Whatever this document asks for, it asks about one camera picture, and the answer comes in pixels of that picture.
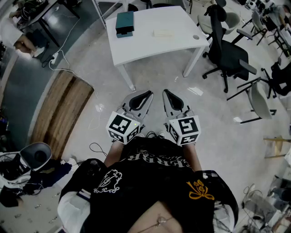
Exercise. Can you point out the white paper sheet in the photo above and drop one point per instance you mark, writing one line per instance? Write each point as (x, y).
(237, 119)

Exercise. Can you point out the black swivel chair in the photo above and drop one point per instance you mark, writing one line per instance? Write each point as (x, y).
(282, 79)

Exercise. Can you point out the teal drawer box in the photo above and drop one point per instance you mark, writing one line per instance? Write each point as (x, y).
(124, 21)

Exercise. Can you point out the white rectangular block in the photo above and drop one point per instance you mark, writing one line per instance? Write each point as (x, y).
(163, 33)

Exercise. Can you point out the white power strip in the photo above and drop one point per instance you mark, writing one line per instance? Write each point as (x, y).
(54, 58)

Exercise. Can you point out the wooden floor panel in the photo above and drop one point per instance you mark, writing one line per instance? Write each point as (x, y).
(66, 107)

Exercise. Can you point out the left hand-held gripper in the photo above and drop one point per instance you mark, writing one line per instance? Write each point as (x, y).
(118, 125)

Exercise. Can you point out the person's left forearm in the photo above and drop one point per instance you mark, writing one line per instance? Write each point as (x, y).
(113, 152)

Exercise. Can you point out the black office chair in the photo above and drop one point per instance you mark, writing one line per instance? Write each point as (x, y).
(227, 54)

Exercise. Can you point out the person's right forearm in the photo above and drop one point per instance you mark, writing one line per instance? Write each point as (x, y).
(193, 157)

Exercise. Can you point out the person's black printed shirt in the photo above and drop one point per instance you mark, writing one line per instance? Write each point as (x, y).
(141, 182)

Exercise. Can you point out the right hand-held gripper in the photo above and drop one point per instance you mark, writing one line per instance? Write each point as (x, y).
(186, 127)

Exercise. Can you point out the dark blue cloth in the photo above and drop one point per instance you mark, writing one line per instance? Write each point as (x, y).
(52, 173)

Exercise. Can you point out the wooden stool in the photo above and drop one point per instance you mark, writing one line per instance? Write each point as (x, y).
(277, 139)

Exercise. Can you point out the grey chair with thin legs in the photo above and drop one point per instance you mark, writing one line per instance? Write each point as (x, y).
(257, 20)

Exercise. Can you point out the black table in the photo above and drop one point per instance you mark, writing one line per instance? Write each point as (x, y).
(52, 20)

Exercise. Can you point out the grey chair with black legs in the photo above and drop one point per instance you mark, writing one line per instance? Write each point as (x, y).
(258, 100)

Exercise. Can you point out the grey seat with hole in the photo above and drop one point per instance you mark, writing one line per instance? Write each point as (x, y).
(29, 152)

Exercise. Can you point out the beige shell chair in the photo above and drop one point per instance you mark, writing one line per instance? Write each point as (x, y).
(232, 19)

